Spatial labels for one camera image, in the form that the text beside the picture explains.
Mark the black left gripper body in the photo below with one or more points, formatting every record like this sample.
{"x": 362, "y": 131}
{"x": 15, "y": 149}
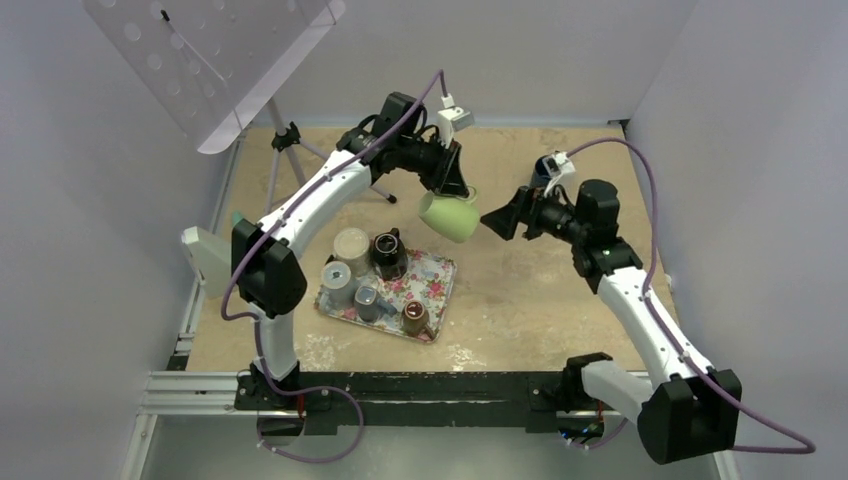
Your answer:
{"x": 426, "y": 160}

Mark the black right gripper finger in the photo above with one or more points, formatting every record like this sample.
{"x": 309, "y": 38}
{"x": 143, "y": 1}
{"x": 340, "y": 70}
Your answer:
{"x": 504, "y": 221}
{"x": 521, "y": 203}

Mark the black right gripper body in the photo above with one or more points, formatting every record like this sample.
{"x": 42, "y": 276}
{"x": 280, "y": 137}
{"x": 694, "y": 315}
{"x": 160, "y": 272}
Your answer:
{"x": 553, "y": 218}

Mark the light green mug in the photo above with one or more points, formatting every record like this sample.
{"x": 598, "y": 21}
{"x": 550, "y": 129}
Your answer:
{"x": 453, "y": 218}

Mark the dark blue mug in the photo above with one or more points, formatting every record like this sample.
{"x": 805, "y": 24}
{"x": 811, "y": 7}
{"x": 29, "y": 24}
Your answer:
{"x": 540, "y": 175}

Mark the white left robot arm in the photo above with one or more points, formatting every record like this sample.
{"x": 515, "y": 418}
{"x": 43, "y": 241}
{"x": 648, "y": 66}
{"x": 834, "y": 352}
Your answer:
{"x": 265, "y": 256}

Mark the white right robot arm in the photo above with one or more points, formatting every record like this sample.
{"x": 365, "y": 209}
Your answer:
{"x": 686, "y": 407}

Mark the black glossy mug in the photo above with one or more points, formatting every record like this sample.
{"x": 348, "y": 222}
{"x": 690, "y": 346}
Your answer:
{"x": 388, "y": 255}

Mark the cream white mug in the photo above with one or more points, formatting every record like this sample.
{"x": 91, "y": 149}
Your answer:
{"x": 351, "y": 246}

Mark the small brown mug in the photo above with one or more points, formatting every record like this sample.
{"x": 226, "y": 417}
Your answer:
{"x": 415, "y": 320}

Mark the small blue-grey mug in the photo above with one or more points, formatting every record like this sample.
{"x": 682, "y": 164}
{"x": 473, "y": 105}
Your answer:
{"x": 371, "y": 306}

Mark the light grey mug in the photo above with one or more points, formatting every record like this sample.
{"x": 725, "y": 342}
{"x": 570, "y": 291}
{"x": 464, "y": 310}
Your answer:
{"x": 339, "y": 285}

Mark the floral serving tray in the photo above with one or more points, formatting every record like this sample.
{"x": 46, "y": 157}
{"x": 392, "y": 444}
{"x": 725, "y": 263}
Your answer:
{"x": 429, "y": 279}

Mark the white music stand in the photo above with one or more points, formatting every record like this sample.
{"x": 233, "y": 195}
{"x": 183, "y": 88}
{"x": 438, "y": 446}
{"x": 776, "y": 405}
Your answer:
{"x": 214, "y": 65}

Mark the white angular block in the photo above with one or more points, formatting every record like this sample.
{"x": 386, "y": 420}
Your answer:
{"x": 209, "y": 256}

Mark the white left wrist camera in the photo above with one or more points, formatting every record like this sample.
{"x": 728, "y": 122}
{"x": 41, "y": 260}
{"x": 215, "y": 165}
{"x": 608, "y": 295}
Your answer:
{"x": 451, "y": 119}

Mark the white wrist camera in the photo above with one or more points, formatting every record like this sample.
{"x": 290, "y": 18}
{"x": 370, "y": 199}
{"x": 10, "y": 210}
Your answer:
{"x": 451, "y": 119}
{"x": 559, "y": 172}

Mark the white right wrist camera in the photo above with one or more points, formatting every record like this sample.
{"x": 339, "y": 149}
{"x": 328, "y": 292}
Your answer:
{"x": 559, "y": 172}

